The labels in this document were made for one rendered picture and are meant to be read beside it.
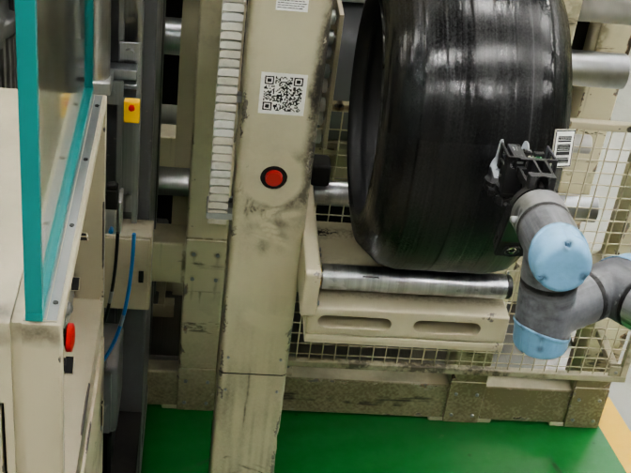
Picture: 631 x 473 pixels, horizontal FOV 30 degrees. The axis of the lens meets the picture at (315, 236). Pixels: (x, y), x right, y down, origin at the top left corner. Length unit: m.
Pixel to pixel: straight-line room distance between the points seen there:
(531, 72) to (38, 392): 0.88
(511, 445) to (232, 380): 1.09
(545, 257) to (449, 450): 1.67
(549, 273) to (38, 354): 0.62
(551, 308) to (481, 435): 1.64
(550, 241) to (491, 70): 0.41
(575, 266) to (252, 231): 0.74
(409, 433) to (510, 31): 1.52
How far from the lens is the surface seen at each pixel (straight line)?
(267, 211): 2.04
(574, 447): 3.21
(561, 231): 1.50
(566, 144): 1.85
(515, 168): 1.67
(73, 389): 1.80
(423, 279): 2.06
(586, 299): 1.59
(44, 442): 1.44
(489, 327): 2.11
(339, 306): 2.05
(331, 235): 2.34
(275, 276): 2.12
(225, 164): 2.00
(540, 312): 1.55
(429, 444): 3.10
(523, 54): 1.83
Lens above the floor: 2.09
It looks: 34 degrees down
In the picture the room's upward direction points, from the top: 8 degrees clockwise
